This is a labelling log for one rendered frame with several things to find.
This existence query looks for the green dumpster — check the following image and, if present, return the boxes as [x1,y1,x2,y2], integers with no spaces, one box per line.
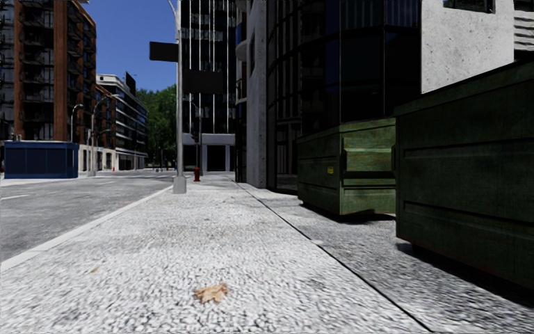
[296,117,397,216]
[391,61,534,291]

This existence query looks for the grey street lamp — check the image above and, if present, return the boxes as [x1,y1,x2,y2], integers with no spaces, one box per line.
[149,0,225,195]
[70,103,85,143]
[87,93,120,177]

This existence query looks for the trees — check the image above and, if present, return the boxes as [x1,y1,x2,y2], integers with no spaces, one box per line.
[136,84,178,169]

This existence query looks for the glass tower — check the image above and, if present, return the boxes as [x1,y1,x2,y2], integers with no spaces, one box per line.
[180,0,237,173]

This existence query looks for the pale concrete glass building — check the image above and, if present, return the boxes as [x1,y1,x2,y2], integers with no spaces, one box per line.
[234,0,534,196]

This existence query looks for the dry brown leaf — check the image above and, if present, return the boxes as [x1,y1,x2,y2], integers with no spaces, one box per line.
[193,283,231,304]

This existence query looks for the blue booth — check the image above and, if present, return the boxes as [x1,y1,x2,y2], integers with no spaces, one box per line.
[3,141,80,180]

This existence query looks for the red brick building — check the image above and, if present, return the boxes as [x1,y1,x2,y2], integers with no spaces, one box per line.
[0,0,118,173]

